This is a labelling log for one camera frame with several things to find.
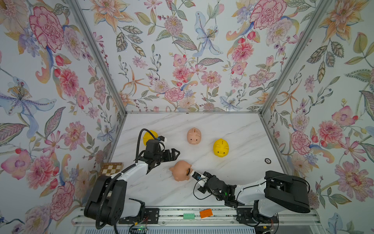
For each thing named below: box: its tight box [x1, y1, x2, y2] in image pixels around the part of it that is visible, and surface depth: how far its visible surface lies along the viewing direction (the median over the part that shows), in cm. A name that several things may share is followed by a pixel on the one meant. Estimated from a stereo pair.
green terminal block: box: [183, 213, 196, 220], surface depth 75 cm
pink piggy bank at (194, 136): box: [187, 127, 202, 145], surface depth 98 cm
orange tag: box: [199, 208, 214, 219], surface depth 76 cm
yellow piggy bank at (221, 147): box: [213, 138, 230, 158], surface depth 92 cm
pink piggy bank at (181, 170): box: [168, 160, 194, 182], surface depth 84 cm
